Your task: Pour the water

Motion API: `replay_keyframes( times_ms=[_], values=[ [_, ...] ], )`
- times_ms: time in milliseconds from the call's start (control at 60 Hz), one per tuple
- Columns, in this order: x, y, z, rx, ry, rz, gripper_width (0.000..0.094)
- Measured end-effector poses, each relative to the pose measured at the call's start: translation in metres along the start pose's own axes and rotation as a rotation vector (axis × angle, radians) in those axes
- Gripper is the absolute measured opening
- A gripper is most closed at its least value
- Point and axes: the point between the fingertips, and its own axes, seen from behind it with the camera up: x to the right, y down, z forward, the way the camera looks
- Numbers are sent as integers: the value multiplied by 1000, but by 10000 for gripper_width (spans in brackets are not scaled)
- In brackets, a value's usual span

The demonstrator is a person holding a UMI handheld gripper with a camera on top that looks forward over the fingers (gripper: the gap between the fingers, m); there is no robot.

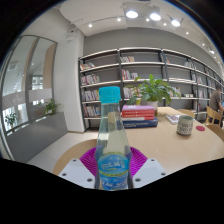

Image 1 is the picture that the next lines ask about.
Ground grey shelf unit with books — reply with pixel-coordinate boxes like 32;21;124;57
78;46;224;130

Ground green planter plant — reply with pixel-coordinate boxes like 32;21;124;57
4;112;19;128
43;98;63;116

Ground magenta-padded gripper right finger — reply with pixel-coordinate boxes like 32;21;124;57
128;146;167;190

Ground slatted wooden chairs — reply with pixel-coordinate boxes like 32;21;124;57
204;105;224;126

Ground clear bottle with blue cap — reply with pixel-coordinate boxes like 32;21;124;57
94;85;133;192

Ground thick blue book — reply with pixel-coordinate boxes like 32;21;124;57
122;118;159;130

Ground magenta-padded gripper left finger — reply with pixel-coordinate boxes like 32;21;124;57
58;146;101;190

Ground open white magazine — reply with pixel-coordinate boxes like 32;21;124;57
165;113;183;125

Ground ceiling lights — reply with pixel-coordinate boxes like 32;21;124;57
86;8;218;56

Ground red book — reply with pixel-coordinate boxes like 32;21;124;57
121;110;156;117
121;115;156;122

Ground green potted plant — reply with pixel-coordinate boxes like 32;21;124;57
125;73;182;116

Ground grey patterned cup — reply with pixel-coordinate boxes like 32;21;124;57
176;114;195;136

